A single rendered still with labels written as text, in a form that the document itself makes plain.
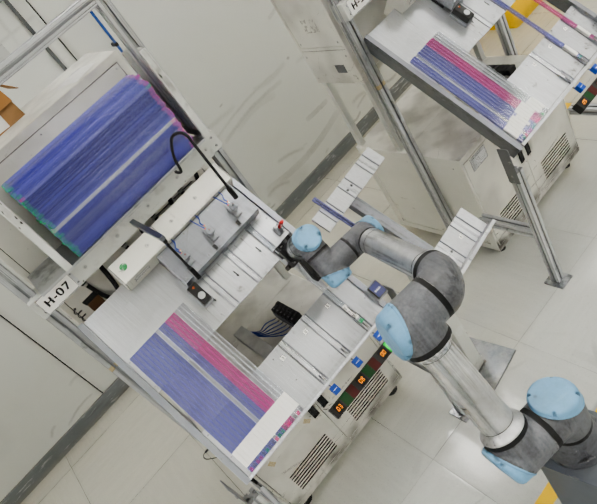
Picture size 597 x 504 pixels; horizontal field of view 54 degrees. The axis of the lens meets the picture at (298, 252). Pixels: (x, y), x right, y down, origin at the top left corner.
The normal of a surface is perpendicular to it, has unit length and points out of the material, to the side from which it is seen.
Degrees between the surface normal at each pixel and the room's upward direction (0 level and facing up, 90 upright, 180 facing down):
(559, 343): 0
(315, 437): 90
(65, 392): 90
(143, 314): 43
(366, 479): 0
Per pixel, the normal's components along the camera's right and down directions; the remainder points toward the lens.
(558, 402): -0.40, -0.74
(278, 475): 0.58, 0.23
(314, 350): 0.04, -0.32
